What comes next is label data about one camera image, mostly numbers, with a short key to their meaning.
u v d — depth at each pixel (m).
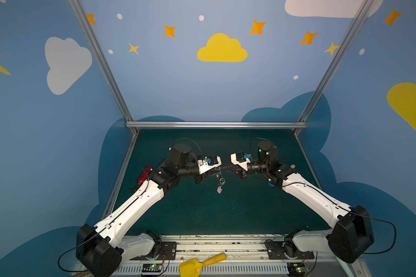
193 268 0.69
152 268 0.70
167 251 0.73
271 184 0.59
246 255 0.75
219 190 0.82
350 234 0.41
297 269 0.71
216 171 0.60
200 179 0.62
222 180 0.72
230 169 0.68
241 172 0.64
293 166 1.01
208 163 0.58
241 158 0.58
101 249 0.37
